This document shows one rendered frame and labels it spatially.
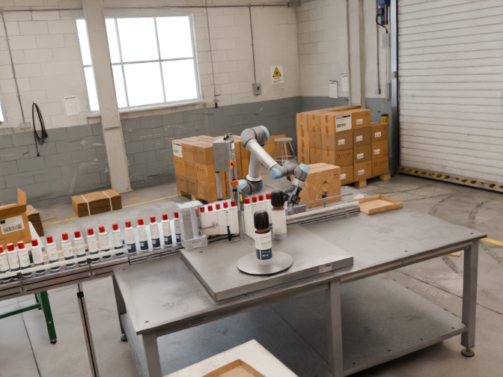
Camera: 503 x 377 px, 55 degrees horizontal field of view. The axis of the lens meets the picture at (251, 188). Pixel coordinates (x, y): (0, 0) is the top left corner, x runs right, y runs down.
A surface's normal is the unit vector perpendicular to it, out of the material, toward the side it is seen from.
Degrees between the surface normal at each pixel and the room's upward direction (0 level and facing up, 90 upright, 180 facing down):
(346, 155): 88
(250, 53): 90
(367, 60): 90
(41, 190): 90
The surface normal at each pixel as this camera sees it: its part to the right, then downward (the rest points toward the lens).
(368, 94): -0.85, 0.20
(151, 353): 0.39, 0.20
